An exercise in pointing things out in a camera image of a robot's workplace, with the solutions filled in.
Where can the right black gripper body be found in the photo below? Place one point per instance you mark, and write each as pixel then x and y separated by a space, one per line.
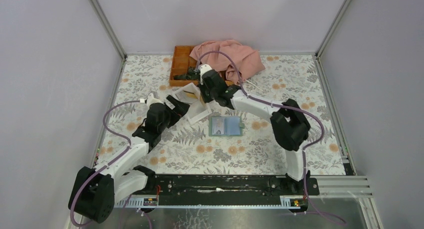
pixel 207 96

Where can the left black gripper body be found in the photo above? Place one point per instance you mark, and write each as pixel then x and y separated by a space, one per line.
pixel 169 120

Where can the white plastic card box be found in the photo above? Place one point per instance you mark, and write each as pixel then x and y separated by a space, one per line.
pixel 198 108

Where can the green card holder wallet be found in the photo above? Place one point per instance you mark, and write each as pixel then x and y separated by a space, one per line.
pixel 226 126

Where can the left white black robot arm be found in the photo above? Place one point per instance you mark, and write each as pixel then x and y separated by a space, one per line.
pixel 96 190

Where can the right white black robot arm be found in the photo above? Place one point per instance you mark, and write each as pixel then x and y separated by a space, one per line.
pixel 290 126

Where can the dark green crumpled item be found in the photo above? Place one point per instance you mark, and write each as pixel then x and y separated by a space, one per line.
pixel 192 74

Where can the wooden compartment tray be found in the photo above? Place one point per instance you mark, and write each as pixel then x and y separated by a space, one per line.
pixel 181 62

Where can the pink cloth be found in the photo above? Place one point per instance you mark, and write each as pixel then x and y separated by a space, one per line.
pixel 227 56

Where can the floral patterned table mat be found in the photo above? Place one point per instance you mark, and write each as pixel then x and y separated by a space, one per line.
pixel 189 149

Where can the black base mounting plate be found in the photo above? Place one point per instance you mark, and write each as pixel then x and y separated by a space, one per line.
pixel 236 186

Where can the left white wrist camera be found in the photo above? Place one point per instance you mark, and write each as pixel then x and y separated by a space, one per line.
pixel 150 99

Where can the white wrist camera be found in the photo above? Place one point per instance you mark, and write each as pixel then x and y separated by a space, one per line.
pixel 150 99
pixel 203 68

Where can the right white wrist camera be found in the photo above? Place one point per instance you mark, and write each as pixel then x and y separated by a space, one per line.
pixel 203 68

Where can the white slotted cable duct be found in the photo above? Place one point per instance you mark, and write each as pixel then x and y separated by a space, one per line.
pixel 213 202

